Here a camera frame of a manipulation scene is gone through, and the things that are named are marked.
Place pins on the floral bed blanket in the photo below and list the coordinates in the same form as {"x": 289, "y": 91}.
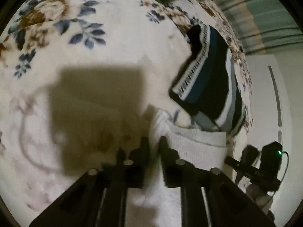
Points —
{"x": 81, "y": 79}

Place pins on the black grey striped folded sweater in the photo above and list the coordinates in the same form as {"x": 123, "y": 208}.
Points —
{"x": 206, "y": 86}

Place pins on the right green curtain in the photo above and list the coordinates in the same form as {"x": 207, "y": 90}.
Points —
{"x": 262, "y": 26}

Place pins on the white bed headboard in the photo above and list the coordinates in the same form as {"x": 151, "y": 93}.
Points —
{"x": 272, "y": 122}

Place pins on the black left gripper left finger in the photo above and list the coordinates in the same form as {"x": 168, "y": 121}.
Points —
{"x": 115, "y": 182}

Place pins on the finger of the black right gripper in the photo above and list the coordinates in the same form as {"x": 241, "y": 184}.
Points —
{"x": 249, "y": 156}

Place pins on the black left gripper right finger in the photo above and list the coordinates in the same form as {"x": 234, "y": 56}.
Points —
{"x": 180, "y": 173}

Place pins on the white knit sweater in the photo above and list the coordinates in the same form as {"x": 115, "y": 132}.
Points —
{"x": 157, "y": 205}

